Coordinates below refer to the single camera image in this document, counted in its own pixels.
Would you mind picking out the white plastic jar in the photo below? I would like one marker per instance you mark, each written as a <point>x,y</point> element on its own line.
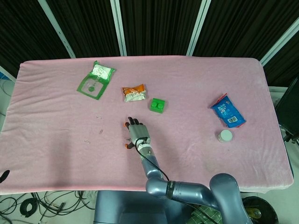
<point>225,135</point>

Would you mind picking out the orange silver snack wrapper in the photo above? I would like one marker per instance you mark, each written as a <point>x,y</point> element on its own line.
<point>134,93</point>

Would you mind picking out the pink table cloth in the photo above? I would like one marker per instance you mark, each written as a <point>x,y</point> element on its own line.
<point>70,158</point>

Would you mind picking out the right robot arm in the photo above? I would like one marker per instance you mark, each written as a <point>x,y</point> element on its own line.
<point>187,190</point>

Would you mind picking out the black curtain panel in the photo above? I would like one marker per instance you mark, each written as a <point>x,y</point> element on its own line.
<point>23,35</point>
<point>158,25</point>
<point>245,25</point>
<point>86,25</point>

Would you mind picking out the white partition post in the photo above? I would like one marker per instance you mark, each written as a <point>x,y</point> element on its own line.
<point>118,28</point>
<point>197,28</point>
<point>58,30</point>
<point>7,73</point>
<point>278,44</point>

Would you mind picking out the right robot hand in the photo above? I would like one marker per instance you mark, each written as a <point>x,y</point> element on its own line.
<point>139,134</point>

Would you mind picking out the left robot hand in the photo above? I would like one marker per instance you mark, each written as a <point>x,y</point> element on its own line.
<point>4,176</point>

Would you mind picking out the blue snack bag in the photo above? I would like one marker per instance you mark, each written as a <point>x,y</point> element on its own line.
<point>227,112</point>

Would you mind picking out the green wet wipe packet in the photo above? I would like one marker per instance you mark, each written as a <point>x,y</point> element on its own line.
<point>94,81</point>

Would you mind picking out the white side shelf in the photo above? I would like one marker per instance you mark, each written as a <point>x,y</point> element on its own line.
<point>276,93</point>

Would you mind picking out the black trash bin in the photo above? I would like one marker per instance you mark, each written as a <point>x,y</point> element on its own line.
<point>266,205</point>

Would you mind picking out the yellow bottle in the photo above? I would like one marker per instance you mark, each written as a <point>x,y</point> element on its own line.
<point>254,212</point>

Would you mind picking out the black monitor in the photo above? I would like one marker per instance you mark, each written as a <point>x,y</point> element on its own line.
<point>288,109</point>

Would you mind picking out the green checked cloth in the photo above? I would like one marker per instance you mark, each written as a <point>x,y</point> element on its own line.
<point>205,217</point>

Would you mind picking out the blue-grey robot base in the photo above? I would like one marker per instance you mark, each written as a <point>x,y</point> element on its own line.
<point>128,207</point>

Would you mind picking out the green toy brick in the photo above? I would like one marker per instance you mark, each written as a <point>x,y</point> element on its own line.
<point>157,106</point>

